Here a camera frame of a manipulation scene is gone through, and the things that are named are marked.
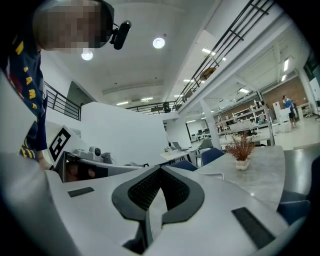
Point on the person's black printed jersey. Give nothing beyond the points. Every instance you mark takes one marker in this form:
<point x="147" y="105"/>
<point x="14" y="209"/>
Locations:
<point x="27" y="95"/>

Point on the silver laptop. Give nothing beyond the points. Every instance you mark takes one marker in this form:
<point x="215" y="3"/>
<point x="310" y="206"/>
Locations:
<point x="178" y="146"/>

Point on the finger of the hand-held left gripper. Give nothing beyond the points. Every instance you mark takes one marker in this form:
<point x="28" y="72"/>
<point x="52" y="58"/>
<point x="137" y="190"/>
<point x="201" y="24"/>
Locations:
<point x="125" y="170"/>

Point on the round ceiling light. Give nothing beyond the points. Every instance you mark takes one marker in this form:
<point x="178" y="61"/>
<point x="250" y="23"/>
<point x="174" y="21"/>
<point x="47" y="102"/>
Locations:
<point x="158" y="43"/>
<point x="87" y="55"/>

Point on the short black balcony railing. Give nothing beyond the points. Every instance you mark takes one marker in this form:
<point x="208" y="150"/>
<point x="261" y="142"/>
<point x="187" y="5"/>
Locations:
<point x="62" y="102"/>

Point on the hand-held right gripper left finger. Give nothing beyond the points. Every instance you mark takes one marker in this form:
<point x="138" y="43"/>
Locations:
<point x="90" y="215"/>

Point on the small potted flower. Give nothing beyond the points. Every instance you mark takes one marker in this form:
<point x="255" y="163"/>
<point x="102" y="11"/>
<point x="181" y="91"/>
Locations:
<point x="167" y="150"/>

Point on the person's left hand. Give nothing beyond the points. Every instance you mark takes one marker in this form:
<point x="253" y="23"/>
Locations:
<point x="75" y="172"/>

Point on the person's head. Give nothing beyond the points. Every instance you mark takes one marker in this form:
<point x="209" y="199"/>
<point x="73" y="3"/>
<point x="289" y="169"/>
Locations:
<point x="72" y="25"/>

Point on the dark blue upholstered chair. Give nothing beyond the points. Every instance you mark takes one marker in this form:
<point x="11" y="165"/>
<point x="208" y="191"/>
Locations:
<point x="297" y="175"/>
<point x="211" y="156"/>
<point x="183" y="165"/>

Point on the black mezzanine railing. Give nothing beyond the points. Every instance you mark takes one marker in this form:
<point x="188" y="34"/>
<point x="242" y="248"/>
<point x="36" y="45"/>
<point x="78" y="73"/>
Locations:
<point x="225" y="45"/>

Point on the person's left forearm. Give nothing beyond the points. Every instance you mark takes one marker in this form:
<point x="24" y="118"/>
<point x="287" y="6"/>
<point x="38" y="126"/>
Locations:
<point x="45" y="162"/>

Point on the white table black legs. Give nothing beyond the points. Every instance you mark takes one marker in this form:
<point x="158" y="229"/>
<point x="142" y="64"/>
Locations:
<point x="175" y="155"/>

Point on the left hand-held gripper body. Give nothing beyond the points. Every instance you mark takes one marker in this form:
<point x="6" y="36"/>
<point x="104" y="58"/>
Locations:
<point x="62" y="140"/>

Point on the wooden shelving unit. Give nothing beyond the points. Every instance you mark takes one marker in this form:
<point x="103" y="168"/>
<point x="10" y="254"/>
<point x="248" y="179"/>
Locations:
<point x="247" y="115"/>

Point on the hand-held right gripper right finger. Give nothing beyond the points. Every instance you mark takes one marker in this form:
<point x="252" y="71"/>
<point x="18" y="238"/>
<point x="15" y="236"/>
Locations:
<point x="220" y="220"/>

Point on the black head-worn camera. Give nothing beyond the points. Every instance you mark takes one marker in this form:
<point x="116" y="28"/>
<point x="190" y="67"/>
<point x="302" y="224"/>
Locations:
<point x="122" y="35"/>

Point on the grey shell chair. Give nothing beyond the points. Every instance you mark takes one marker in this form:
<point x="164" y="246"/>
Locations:
<point x="206" y="145"/>

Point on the white round table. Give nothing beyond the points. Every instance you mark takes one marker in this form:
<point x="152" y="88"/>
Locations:
<point x="262" y="175"/>

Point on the dried reddish plant white pot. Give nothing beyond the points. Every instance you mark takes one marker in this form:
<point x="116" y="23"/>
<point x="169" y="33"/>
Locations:
<point x="240" y="150"/>

